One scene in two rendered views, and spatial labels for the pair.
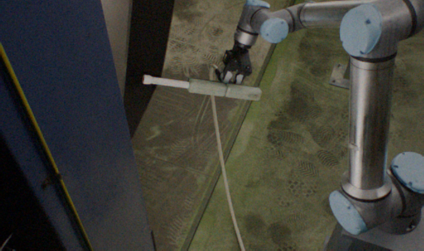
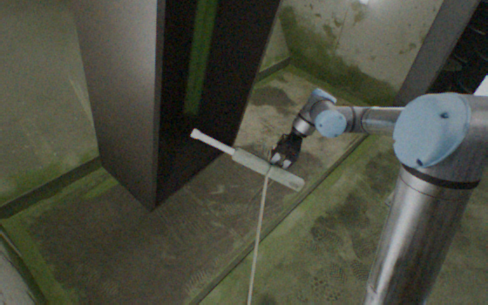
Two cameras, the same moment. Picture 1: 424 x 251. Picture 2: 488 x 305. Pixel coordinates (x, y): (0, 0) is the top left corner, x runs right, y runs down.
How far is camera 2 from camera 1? 0.67 m
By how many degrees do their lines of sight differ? 15
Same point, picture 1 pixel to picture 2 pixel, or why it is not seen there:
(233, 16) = not seen: hidden behind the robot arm
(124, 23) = (152, 51)
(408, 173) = not seen: outside the picture
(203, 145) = (253, 214)
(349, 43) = (404, 145)
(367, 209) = not seen: outside the picture
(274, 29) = (329, 122)
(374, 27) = (453, 126)
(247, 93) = (289, 180)
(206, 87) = (249, 160)
